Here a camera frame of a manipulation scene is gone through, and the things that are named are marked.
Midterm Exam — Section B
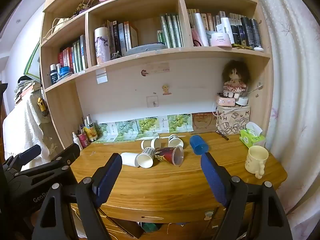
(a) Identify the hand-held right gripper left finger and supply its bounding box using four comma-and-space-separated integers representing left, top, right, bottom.
31, 153, 123, 240

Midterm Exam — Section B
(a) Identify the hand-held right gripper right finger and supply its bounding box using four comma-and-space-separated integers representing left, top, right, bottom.
201, 152, 293, 240

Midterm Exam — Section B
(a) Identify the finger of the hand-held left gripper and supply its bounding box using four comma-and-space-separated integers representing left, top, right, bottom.
2, 144, 42, 172
14, 143, 81, 181

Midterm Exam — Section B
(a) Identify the plain white paper cup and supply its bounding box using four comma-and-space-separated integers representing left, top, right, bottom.
120, 152, 140, 167

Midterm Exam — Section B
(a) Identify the blue plastic cup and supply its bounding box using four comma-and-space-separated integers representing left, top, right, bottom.
189, 134, 211, 155

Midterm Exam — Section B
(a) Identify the checkered paper cup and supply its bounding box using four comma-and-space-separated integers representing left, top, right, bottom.
136, 147, 156, 169

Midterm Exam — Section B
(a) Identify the red patterned paper cup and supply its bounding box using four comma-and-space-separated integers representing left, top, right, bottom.
154, 145, 185, 167

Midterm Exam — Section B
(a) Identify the brown paper cup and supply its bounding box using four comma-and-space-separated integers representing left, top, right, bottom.
140, 138, 162, 150

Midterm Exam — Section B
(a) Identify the white black-print paper cup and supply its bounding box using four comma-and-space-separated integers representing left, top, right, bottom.
168, 134, 184, 148

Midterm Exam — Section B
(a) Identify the white spray bottle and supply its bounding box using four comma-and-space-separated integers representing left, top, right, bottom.
72, 132, 83, 151

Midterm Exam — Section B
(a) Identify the white lace cloth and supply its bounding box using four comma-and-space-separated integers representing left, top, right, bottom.
2, 92, 63, 168

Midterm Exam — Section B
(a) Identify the pink tube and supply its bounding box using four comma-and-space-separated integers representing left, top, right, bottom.
78, 130, 90, 148

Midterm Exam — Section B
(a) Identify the cream ceramic mug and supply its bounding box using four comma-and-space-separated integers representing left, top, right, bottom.
244, 145, 269, 179

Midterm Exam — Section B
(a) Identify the grape print box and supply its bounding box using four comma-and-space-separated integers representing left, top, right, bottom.
96, 122, 119, 143
159, 113, 194, 133
136, 117, 161, 138
116, 120, 139, 141

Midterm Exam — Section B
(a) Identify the yellow toy figure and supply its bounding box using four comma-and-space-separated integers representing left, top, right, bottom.
37, 97, 49, 117

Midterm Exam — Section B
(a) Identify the green tissue box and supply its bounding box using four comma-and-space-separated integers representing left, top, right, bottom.
239, 122, 266, 148

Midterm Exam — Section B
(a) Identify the brown printed cardboard box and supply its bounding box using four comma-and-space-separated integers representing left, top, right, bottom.
192, 112, 218, 134

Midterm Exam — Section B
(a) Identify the cube pattern cardboard box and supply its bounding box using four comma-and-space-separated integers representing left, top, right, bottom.
216, 105, 251, 136

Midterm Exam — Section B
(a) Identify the stack of papers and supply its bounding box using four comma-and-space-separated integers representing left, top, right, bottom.
14, 76, 42, 105

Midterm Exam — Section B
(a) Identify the pink speaker box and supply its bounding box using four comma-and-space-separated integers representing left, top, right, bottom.
216, 95, 237, 108

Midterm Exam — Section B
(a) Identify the black bottle white cap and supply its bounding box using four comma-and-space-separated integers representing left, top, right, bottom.
50, 64, 58, 85

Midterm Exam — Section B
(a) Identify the blue jar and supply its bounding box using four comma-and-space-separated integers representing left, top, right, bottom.
59, 66, 73, 79

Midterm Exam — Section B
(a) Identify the white shelf label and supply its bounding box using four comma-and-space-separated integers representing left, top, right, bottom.
96, 68, 108, 85

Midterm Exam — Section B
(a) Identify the green framed picture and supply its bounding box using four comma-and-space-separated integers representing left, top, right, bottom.
24, 40, 41, 83

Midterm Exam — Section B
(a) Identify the row of red green books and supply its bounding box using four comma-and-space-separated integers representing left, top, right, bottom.
57, 34, 89, 75

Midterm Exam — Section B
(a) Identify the brown-haired rag doll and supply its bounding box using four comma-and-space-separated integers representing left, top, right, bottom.
222, 60, 251, 99

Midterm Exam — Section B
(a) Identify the white dotted curtain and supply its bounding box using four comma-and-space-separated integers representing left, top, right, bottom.
247, 0, 320, 240

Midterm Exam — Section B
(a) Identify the white ink-print flask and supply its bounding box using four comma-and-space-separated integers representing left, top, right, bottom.
94, 26, 111, 65

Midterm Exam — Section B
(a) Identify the wooden bookshelf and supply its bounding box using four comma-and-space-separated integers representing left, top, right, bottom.
39, 0, 274, 150

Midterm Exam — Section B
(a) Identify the row of dark books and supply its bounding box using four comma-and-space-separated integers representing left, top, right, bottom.
104, 19, 139, 57

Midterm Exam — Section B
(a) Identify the grey oval case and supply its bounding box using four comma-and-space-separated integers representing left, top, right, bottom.
124, 43, 167, 56

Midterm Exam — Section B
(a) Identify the pink cream jar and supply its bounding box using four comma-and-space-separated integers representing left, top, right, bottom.
209, 31, 233, 47

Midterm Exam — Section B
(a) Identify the dried flower bunch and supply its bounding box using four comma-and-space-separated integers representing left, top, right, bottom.
72, 0, 93, 18

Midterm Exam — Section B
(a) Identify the black tube bottle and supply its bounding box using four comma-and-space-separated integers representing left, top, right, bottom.
250, 19, 264, 50
240, 17, 253, 48

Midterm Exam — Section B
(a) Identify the white tube bottle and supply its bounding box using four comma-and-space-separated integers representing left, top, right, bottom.
220, 17, 236, 44

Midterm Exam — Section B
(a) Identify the row of pale books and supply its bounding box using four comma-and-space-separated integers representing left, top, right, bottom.
187, 8, 250, 47

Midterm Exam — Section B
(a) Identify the clear wall hook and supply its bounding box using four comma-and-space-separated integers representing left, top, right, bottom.
146, 95, 159, 108

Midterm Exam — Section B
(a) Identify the beige drawstring bag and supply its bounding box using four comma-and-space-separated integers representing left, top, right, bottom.
41, 17, 71, 41

